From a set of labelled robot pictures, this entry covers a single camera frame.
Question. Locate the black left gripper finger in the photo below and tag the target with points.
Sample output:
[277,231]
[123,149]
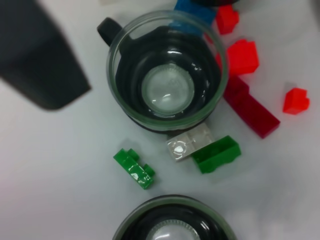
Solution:
[32,57]

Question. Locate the green toy brick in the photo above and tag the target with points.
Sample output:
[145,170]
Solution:
[215,157]
[135,170]

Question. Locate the blue toy brick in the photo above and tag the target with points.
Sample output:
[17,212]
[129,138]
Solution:
[197,12]

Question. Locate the white toy brick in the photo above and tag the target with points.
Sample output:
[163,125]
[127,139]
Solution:
[187,145]

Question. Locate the small red toy brick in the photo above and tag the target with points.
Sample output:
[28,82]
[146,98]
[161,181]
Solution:
[242,57]
[296,101]
[227,20]

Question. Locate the long dark red toy brick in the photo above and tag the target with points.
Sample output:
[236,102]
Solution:
[252,110]

